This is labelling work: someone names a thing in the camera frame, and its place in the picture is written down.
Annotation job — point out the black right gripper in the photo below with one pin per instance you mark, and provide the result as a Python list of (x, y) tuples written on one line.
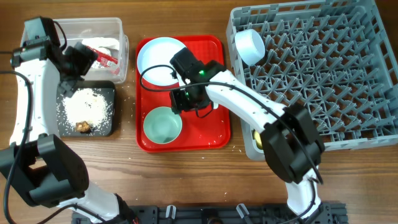
[(178, 104)]

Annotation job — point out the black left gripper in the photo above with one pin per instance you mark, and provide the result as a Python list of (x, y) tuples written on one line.
[(86, 58)]

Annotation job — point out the red and white wrapper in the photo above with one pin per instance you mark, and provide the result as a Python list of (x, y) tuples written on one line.
[(104, 47)]

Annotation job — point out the white rice pile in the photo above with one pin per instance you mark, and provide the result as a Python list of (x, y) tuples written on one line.
[(84, 107)]

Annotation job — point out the light green bowl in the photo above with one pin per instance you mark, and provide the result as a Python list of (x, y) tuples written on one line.
[(162, 125)]

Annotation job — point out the brown food scrap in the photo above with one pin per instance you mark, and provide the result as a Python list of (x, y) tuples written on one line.
[(82, 127)]

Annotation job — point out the yellow plastic cup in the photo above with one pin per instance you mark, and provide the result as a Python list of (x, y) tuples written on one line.
[(257, 138)]

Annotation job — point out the small light blue bowl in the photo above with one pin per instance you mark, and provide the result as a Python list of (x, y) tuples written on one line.
[(250, 46)]

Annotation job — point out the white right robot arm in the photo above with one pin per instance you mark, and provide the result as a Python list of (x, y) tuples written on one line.
[(292, 145)]

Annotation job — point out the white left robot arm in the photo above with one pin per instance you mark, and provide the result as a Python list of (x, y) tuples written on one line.
[(38, 165)]

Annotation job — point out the grey dishwasher rack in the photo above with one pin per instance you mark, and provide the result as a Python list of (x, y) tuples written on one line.
[(333, 57)]

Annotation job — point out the clear plastic bin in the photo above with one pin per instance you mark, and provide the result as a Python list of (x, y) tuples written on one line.
[(105, 36)]

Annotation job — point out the black tray bin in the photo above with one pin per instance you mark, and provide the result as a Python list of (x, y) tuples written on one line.
[(90, 109)]

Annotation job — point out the large light blue plate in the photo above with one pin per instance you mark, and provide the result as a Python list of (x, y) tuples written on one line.
[(158, 51)]

